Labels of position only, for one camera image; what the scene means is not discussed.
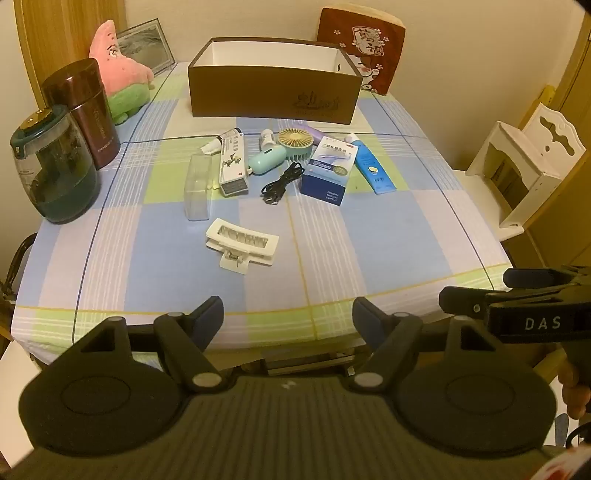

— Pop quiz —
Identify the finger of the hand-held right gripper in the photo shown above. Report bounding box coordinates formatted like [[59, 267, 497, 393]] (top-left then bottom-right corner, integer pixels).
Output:
[[438, 286, 513, 320], [504, 268, 575, 288]]

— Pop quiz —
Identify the white ointment carton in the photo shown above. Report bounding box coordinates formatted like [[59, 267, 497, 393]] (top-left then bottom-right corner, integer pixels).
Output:
[[217, 133, 250, 197]]

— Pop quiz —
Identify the red cat print cushion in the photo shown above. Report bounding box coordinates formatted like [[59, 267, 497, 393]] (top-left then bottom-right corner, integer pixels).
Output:
[[316, 6, 407, 96]]

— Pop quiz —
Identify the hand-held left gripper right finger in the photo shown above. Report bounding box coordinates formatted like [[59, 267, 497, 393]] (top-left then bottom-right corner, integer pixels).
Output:
[[353, 296, 513, 388]]

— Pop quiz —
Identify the green lidded glass jar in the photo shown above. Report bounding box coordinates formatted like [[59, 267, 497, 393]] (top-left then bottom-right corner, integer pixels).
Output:
[[10, 105, 100, 224]]

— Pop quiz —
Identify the grey picture frame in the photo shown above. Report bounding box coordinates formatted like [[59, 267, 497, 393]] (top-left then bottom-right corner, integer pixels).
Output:
[[115, 18, 175, 75]]

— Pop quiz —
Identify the checked tablecloth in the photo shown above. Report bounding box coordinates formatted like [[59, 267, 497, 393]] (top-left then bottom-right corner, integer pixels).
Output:
[[11, 60, 511, 352]]

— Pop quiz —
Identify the mint handheld fan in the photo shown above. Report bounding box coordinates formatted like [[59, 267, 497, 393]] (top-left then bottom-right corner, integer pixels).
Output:
[[248, 129, 315, 175]]

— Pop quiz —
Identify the person's right hand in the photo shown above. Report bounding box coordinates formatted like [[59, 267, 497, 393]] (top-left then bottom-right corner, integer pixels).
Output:
[[558, 364, 591, 421]]

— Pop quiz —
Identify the brown cardboard box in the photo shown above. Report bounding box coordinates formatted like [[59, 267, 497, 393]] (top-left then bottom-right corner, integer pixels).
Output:
[[187, 38, 364, 125]]

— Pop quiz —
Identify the blue medicine carton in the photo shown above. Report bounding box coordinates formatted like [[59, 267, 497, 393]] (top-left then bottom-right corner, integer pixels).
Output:
[[300, 137, 360, 207]]

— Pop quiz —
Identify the blue tube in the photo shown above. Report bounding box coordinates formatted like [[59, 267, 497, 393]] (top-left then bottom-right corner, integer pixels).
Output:
[[345, 134, 397, 195]]

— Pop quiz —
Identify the brown metal canister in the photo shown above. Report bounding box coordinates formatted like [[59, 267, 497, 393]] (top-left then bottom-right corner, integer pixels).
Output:
[[42, 58, 122, 171]]

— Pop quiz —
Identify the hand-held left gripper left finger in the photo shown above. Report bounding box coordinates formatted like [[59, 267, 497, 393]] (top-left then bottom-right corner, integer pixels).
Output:
[[62, 296, 235, 393]]

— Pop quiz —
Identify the black usb cable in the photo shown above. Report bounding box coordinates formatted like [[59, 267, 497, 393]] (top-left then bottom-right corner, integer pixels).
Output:
[[261, 162, 305, 206]]

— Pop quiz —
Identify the pink starfish plush toy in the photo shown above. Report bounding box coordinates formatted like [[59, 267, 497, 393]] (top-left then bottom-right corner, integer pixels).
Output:
[[89, 19, 154, 126]]

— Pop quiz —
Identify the purple tube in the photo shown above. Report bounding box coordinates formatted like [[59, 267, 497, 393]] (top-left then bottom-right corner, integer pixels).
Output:
[[295, 122, 329, 147]]

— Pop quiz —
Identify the small white capped tube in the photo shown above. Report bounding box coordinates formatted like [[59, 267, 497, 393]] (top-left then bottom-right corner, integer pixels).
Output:
[[199, 128, 245, 155]]

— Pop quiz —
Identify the white hair claw clip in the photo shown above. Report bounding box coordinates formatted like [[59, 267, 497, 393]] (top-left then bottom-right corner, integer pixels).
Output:
[[205, 218, 280, 276]]

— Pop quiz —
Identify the wooden door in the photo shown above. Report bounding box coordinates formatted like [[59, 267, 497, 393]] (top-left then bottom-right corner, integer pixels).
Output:
[[14, 0, 127, 107]]

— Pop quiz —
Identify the clear plastic case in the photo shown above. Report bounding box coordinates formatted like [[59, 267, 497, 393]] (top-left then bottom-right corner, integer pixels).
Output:
[[184, 154, 218, 222]]

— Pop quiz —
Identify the white wooden chair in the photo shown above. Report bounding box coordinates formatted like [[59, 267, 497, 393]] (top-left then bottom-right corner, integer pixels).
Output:
[[450, 102, 588, 241]]

